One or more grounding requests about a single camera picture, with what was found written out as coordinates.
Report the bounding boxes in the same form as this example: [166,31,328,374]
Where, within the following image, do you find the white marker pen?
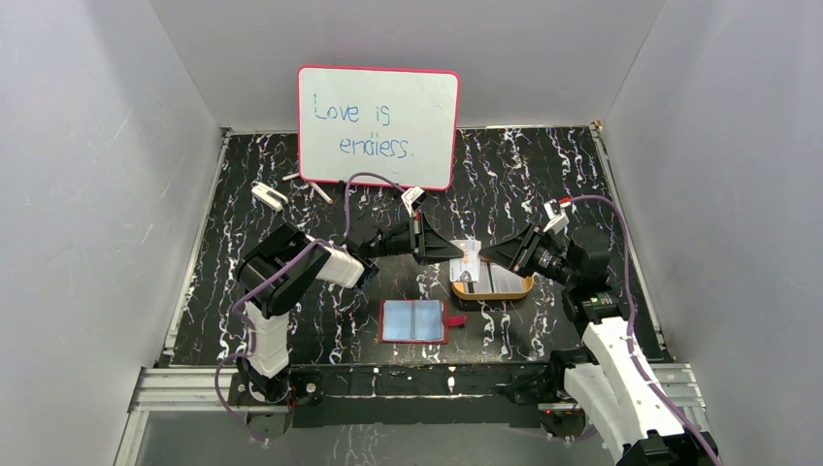
[309,182,335,205]

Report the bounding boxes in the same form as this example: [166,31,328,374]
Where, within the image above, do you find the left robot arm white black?
[231,214,464,404]

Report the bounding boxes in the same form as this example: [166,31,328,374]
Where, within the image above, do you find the red leather card holder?
[378,300,469,345]

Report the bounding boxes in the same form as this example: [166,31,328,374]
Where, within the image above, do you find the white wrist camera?
[401,186,427,217]
[543,197,572,234]

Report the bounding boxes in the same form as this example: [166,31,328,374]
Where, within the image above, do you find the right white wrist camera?
[543,197,572,234]

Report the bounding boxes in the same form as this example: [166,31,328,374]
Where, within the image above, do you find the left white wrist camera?
[401,186,427,217]

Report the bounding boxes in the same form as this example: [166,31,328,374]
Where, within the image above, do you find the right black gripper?
[478,221,578,288]

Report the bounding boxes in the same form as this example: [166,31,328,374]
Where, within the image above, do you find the white board with red frame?
[297,65,461,191]

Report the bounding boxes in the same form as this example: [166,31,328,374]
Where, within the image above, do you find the tan oval card tray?
[451,261,535,301]

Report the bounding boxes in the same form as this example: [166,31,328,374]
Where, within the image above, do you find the white VIP credit card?
[449,239,482,283]

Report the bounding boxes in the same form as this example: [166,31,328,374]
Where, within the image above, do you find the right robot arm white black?
[479,225,720,465]

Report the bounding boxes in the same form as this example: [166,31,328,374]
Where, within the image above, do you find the cards in tray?
[475,261,533,295]

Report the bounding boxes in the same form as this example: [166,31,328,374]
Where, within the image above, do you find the white board eraser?
[251,182,288,213]

